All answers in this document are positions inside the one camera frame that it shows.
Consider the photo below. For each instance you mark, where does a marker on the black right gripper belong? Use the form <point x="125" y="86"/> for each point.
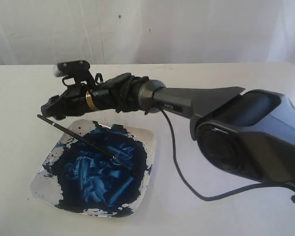
<point x="74" y="102"/>

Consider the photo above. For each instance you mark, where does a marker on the black paintbrush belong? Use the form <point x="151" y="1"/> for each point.
<point x="80" y="138"/>

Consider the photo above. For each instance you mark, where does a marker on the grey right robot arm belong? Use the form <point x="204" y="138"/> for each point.
<point x="250" y="134"/>

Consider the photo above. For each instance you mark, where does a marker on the white square plate blue paint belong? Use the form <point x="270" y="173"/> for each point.
<point x="77" y="178"/>

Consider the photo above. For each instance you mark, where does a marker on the white backdrop curtain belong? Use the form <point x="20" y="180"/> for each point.
<point x="146" y="31"/>

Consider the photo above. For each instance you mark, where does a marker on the white paper sheet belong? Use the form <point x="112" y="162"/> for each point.
<point x="174" y="195"/>

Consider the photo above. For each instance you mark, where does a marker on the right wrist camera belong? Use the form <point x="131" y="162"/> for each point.
<point x="72" y="69"/>

